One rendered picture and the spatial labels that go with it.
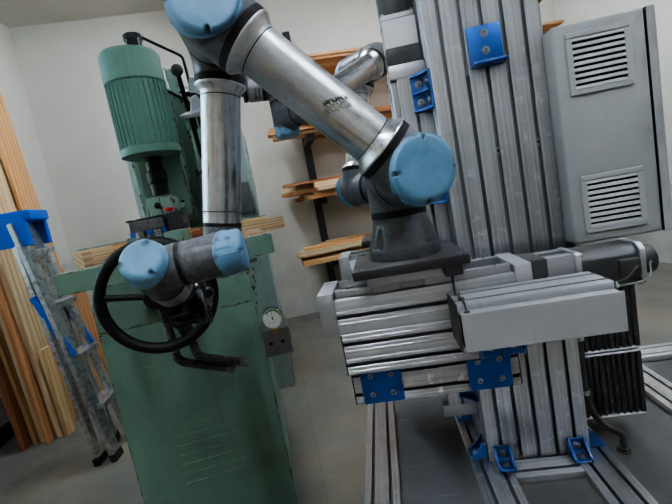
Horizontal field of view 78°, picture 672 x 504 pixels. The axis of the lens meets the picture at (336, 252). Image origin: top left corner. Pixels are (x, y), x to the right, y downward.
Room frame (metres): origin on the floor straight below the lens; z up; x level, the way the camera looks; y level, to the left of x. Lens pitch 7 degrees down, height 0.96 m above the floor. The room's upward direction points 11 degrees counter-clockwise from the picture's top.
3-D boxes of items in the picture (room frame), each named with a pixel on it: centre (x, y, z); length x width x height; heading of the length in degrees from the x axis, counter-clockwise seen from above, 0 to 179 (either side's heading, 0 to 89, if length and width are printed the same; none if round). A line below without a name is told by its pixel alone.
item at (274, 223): (1.34, 0.47, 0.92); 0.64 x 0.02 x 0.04; 100
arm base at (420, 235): (0.87, -0.15, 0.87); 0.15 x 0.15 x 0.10
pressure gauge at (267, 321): (1.17, 0.22, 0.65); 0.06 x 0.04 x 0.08; 100
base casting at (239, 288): (1.46, 0.53, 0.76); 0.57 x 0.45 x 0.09; 10
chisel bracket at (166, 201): (1.36, 0.51, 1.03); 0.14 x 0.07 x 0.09; 10
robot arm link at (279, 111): (1.29, 0.07, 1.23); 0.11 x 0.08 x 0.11; 39
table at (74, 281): (1.23, 0.48, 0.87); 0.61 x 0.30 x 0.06; 100
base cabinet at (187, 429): (1.45, 0.53, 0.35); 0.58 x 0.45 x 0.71; 10
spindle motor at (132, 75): (1.34, 0.51, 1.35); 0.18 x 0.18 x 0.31
